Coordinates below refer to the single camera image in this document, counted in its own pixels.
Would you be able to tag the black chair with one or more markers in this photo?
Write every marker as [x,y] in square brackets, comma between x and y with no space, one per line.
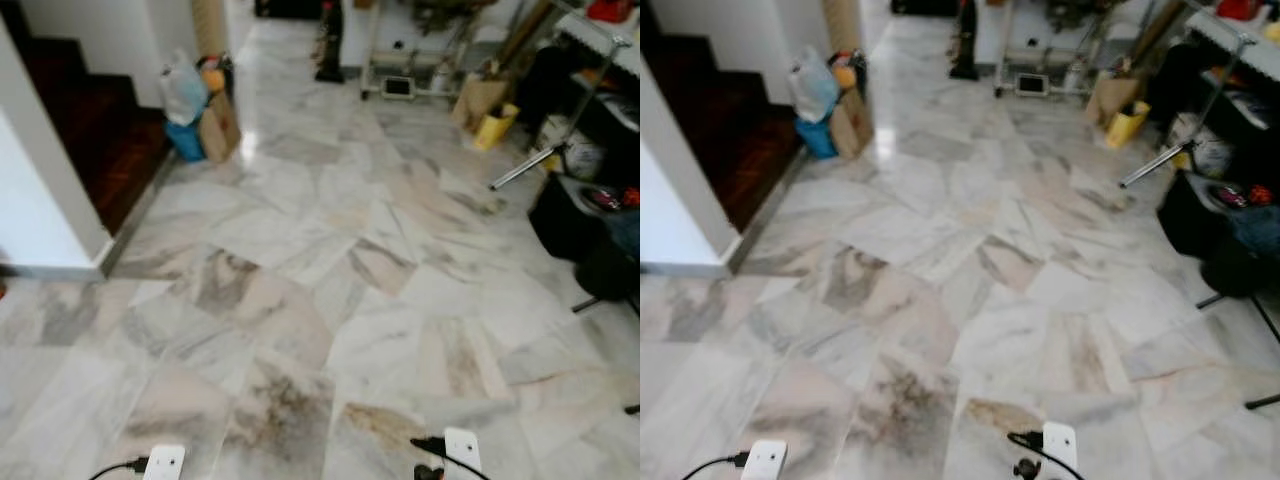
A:
[1190,215]
[560,220]

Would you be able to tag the yellow bag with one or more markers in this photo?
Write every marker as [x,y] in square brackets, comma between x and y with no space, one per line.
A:
[495,128]
[1127,125]

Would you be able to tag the white printed sack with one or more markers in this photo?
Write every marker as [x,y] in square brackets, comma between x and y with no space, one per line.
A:
[1212,155]
[585,158]

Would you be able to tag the brown paper bag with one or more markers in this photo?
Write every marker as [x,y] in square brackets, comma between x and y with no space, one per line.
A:
[478,100]
[1110,98]

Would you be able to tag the small black framed device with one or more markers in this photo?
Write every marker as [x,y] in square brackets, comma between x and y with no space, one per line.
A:
[1032,85]
[397,87]

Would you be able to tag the brown cardboard box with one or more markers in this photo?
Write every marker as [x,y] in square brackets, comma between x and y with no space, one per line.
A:
[852,125]
[220,130]

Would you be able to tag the blue bin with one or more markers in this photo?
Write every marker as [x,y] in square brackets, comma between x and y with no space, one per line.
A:
[817,138]
[185,143]

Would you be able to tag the black upright vacuum cleaner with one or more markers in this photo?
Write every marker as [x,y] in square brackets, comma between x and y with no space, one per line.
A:
[330,60]
[964,60]

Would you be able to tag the small orange item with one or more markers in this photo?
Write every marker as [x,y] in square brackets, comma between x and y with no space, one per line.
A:
[212,78]
[845,76]

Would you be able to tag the white plastic bag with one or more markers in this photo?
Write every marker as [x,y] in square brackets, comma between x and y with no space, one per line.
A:
[812,92]
[183,95]

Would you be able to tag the dark wooden staircase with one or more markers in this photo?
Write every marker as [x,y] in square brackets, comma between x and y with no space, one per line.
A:
[100,150]
[735,135]

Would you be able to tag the white covered table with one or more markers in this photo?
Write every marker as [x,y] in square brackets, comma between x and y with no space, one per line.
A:
[600,35]
[1230,35]

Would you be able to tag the tan rolled mat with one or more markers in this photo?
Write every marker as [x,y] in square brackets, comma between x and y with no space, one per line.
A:
[210,28]
[842,26]

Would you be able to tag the red item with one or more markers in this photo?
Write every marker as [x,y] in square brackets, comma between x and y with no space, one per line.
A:
[608,10]
[1240,9]

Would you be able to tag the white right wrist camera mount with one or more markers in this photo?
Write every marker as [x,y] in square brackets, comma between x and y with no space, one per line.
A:
[1060,445]
[463,450]

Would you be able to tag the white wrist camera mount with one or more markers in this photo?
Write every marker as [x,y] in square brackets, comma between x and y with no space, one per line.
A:
[1060,445]
[165,465]
[463,450]
[765,462]

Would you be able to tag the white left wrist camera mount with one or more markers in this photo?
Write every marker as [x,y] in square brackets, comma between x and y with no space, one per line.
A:
[765,462]
[165,465]

